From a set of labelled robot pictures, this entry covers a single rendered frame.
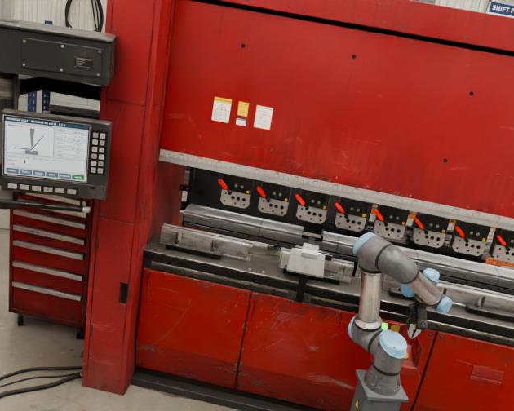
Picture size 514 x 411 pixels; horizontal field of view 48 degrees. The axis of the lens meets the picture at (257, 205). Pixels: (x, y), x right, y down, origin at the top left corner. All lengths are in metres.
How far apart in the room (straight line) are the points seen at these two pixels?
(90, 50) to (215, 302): 1.43
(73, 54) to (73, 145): 0.39
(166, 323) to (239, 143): 1.08
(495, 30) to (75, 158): 1.93
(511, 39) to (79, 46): 1.86
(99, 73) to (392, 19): 1.31
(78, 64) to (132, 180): 0.64
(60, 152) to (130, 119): 0.37
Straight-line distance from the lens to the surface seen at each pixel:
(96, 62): 2.58
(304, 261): 2.95
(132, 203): 2.92
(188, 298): 3.16
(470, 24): 2.83
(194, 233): 3.13
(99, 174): 2.67
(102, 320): 3.27
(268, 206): 2.98
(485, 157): 2.96
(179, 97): 2.94
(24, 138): 2.68
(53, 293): 3.77
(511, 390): 3.41
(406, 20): 2.79
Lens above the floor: 2.23
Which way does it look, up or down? 20 degrees down
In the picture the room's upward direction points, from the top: 10 degrees clockwise
